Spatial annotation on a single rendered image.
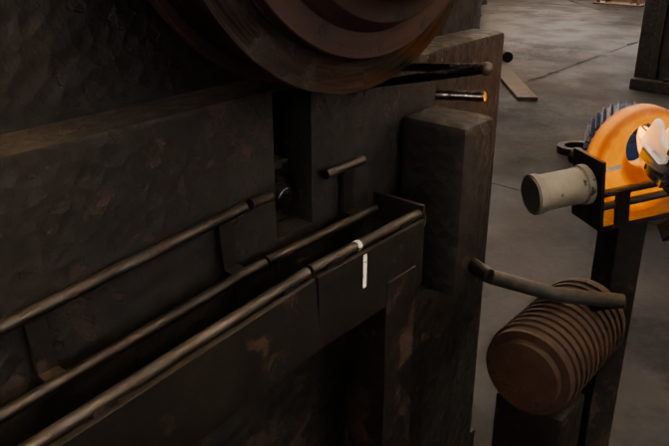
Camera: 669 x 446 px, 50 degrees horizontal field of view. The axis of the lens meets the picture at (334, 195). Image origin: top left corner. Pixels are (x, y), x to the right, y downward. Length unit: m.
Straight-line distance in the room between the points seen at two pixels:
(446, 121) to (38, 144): 0.50
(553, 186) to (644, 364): 0.99
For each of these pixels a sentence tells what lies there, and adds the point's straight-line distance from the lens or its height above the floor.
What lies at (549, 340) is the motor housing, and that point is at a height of 0.53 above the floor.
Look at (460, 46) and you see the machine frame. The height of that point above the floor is 0.87.
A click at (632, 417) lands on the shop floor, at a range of 1.79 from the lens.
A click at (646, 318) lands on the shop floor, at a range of 2.19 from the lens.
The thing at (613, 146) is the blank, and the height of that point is 0.73.
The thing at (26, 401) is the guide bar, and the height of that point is 0.68.
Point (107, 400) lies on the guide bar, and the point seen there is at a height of 0.69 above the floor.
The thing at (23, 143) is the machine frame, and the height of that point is 0.87.
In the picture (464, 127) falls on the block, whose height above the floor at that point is 0.80.
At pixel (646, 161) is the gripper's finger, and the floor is 0.73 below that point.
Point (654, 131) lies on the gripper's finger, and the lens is 1.09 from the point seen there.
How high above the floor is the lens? 1.04
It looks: 22 degrees down
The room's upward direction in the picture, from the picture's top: straight up
